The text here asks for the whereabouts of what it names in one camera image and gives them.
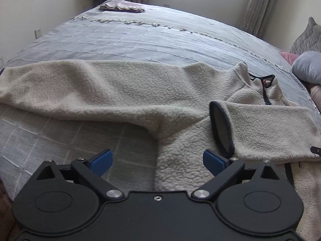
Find grey checked bedspread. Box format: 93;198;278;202
0;0;321;200

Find folded pink patterned cloth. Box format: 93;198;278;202
99;1;146;13

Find grey quilted headboard cushion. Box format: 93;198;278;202
290;17;321;56

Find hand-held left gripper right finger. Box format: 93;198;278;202
191;149;280;202

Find grey velvet pillow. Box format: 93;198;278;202
292;51;321;85

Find dark pink pillow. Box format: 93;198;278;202
278;51;300;66

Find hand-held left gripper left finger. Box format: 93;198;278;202
37;149;125;201

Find cream fleece jacket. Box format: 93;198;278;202
0;60;321;241

